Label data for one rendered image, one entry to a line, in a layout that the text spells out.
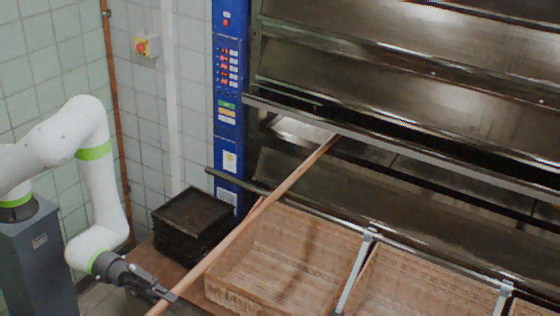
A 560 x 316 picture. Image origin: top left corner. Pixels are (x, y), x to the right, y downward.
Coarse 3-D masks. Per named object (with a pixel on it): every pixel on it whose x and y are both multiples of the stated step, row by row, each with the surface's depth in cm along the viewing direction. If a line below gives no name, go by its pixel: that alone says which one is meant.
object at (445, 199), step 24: (288, 144) 239; (312, 144) 237; (360, 168) 225; (384, 168) 224; (432, 192) 213; (456, 192) 212; (480, 216) 206; (504, 216) 201; (528, 216) 201; (552, 240) 195
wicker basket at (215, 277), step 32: (256, 224) 262; (288, 224) 254; (320, 224) 246; (224, 256) 241; (256, 256) 261; (288, 256) 258; (352, 256) 242; (224, 288) 228; (256, 288) 243; (288, 288) 244; (320, 288) 245
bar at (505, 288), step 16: (224, 176) 215; (256, 192) 209; (272, 192) 207; (304, 208) 200; (336, 224) 195; (352, 224) 193; (368, 240) 190; (384, 240) 188; (416, 256) 183; (432, 256) 181; (352, 272) 189; (464, 272) 176; (480, 272) 176; (496, 288) 173; (512, 288) 170; (496, 304) 172
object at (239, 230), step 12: (324, 144) 231; (312, 156) 223; (300, 168) 215; (288, 180) 207; (276, 192) 200; (264, 204) 194; (252, 216) 188; (240, 228) 182; (228, 240) 177; (216, 252) 172; (204, 264) 167; (192, 276) 163; (180, 288) 158; (156, 312) 150
